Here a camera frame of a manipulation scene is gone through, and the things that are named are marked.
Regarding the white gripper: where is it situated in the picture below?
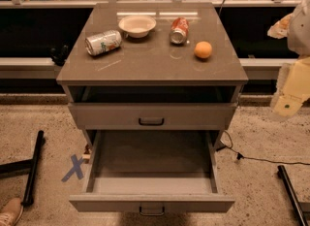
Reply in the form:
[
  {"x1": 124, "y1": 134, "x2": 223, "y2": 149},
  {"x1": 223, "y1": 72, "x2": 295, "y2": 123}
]
[{"x1": 267, "y1": 14, "x2": 310, "y2": 117}]

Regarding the orange fruit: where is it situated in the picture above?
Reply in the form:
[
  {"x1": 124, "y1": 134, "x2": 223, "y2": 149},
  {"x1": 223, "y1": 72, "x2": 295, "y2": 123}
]
[{"x1": 194, "y1": 42, "x2": 212, "y2": 59}]

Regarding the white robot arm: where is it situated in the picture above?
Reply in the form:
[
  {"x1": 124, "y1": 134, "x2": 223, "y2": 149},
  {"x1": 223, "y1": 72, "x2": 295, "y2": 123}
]
[{"x1": 267, "y1": 0, "x2": 310, "y2": 119}]

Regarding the grey drawer cabinet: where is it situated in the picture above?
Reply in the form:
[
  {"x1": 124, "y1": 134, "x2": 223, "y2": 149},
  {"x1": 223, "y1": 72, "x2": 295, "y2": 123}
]
[{"x1": 55, "y1": 2, "x2": 249, "y2": 214}]

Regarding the open grey middle drawer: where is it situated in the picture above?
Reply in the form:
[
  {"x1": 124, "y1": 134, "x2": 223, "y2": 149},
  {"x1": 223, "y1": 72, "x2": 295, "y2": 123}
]
[{"x1": 70, "y1": 130, "x2": 234, "y2": 216}]

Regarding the closed grey upper drawer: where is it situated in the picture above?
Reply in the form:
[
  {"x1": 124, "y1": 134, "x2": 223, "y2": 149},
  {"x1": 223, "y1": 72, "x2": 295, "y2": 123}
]
[{"x1": 69, "y1": 103, "x2": 236, "y2": 130}]

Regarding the red soda can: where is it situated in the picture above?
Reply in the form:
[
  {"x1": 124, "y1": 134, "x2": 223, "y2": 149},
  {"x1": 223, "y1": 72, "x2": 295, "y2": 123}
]
[{"x1": 170, "y1": 17, "x2": 189, "y2": 45}]

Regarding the black stand leg right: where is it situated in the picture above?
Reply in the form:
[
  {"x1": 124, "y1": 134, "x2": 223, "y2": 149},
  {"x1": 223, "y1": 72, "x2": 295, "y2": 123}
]
[{"x1": 278, "y1": 165, "x2": 310, "y2": 226}]

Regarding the black stand leg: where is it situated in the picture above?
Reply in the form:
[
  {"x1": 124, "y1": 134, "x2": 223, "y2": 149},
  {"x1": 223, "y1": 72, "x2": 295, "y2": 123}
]
[
  {"x1": 0, "y1": 130, "x2": 46, "y2": 207},
  {"x1": 278, "y1": 165, "x2": 310, "y2": 226}
]

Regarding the white ceramic bowl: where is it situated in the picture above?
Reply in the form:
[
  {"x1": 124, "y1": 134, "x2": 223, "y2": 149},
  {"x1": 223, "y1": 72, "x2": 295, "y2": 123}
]
[{"x1": 118, "y1": 15, "x2": 156, "y2": 38}]

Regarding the white green soda can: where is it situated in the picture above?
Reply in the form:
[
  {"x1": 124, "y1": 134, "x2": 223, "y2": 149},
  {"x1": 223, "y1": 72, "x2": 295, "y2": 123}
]
[{"x1": 85, "y1": 30, "x2": 122, "y2": 56}]

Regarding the blue tape cross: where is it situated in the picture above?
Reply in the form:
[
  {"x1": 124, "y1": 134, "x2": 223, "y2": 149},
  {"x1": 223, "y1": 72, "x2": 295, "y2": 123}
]
[{"x1": 61, "y1": 154, "x2": 83, "y2": 182}]

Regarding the black stand leg left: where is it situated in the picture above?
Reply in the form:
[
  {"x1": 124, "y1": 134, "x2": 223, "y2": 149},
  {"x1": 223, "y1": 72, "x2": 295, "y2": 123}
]
[{"x1": 0, "y1": 130, "x2": 46, "y2": 207}]

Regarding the tan shoe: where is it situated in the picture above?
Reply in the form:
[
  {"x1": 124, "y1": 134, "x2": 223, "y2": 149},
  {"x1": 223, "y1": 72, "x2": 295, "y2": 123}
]
[{"x1": 0, "y1": 198, "x2": 23, "y2": 226}]

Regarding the black cable on floor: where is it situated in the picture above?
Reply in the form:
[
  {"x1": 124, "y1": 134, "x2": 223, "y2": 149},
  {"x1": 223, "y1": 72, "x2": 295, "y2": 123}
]
[{"x1": 215, "y1": 130, "x2": 310, "y2": 166}]

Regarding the black clamp on rail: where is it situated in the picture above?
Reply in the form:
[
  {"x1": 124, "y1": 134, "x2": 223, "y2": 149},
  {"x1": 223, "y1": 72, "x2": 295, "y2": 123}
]
[{"x1": 50, "y1": 45, "x2": 69, "y2": 66}]

